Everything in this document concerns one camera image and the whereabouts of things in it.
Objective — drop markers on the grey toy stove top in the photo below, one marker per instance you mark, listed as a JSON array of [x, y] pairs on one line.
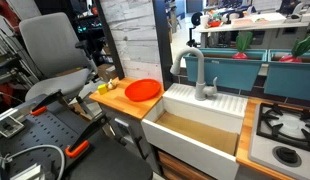
[[276, 125]]

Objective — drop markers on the cardboard box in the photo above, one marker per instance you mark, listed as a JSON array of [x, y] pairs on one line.
[[107, 72]]

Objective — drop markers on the black orange clamp near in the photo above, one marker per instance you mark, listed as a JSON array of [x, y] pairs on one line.
[[82, 143]]

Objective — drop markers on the teal planter box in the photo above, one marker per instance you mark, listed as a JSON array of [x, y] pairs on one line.
[[288, 79], [232, 73]]

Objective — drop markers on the left plush radish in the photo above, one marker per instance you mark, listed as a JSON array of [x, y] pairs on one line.
[[243, 40]]

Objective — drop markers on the black orange clamp far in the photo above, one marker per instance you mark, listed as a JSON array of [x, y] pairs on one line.
[[42, 106]]

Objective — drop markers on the grey toy faucet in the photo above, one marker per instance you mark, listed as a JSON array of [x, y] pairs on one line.
[[202, 91]]

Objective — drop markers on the white toy sink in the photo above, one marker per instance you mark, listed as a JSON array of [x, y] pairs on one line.
[[203, 134]]

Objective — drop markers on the yellow block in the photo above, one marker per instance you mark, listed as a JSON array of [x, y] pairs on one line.
[[102, 89]]

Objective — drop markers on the left teal planter box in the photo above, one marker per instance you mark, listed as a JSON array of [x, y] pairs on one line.
[[232, 73]]

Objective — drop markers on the plush radish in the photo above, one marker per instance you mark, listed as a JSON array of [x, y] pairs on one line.
[[299, 48], [243, 40]]

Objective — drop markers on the grey office chair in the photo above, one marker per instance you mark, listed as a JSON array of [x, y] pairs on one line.
[[50, 41]]

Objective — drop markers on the right teal planter box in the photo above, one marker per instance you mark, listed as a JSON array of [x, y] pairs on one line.
[[288, 79]]

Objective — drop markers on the white background table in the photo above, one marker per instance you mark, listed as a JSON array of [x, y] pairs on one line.
[[255, 22]]

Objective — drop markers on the orange plate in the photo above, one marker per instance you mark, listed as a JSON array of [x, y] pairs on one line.
[[142, 90]]

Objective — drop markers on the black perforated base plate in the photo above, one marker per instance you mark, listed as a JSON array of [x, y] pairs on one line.
[[56, 126]]

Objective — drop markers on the black orange clamp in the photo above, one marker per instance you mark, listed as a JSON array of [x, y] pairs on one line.
[[42, 106], [82, 143]]

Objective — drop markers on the right plush radish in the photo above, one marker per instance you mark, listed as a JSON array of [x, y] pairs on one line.
[[299, 48]]

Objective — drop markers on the black stove knob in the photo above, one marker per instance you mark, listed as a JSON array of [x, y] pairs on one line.
[[287, 156]]

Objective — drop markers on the brown white plush dog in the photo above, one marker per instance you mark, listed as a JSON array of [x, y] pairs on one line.
[[111, 85]]

